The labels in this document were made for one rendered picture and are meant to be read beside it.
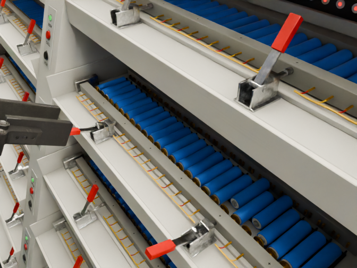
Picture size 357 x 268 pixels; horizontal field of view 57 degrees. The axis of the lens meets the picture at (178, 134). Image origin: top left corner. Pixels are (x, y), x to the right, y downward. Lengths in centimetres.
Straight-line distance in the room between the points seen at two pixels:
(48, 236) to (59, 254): 7
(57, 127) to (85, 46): 36
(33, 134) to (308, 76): 28
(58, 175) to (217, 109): 54
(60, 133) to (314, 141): 26
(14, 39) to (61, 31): 39
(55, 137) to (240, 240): 25
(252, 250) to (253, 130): 16
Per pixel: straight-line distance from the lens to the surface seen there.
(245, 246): 42
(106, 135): 59
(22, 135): 36
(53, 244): 94
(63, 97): 73
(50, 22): 73
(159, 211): 47
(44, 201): 90
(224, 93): 35
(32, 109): 41
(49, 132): 38
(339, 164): 29
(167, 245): 39
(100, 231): 69
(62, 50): 71
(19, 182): 113
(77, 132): 56
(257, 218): 45
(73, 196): 77
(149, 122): 59
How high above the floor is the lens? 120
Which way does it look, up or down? 25 degrees down
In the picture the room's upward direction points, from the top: 18 degrees clockwise
